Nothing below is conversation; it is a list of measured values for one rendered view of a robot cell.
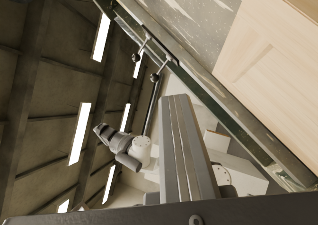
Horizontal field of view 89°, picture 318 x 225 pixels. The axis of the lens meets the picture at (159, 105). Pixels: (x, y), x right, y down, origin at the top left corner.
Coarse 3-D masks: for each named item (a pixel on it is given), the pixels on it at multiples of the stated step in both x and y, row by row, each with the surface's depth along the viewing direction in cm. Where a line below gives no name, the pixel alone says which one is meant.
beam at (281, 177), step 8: (264, 168) 71; (272, 168) 65; (280, 168) 61; (272, 176) 70; (280, 176) 58; (288, 176) 54; (280, 184) 68; (288, 184) 56; (296, 184) 49; (312, 184) 45
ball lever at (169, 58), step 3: (168, 57) 59; (168, 60) 60; (171, 60) 59; (165, 63) 61; (162, 66) 62; (159, 69) 63; (162, 69) 62; (159, 72) 63; (153, 75) 63; (156, 75) 63; (150, 78) 64; (153, 78) 63; (156, 78) 63; (153, 81) 64; (156, 81) 65
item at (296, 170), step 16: (128, 0) 63; (144, 16) 60; (160, 32) 59; (176, 48) 57; (192, 64) 55; (208, 80) 53; (224, 96) 52; (240, 112) 51; (256, 128) 49; (272, 144) 48; (288, 160) 47; (304, 176) 46
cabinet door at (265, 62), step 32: (256, 0) 17; (288, 0) 15; (256, 32) 21; (288, 32) 17; (224, 64) 35; (256, 64) 26; (288, 64) 21; (256, 96) 34; (288, 96) 26; (288, 128) 33
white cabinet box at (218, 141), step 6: (210, 132) 501; (216, 132) 529; (204, 138) 506; (210, 138) 501; (216, 138) 497; (222, 138) 494; (228, 138) 490; (210, 144) 502; (216, 144) 498; (222, 144) 494; (228, 144) 490; (216, 150) 498; (222, 150) 494
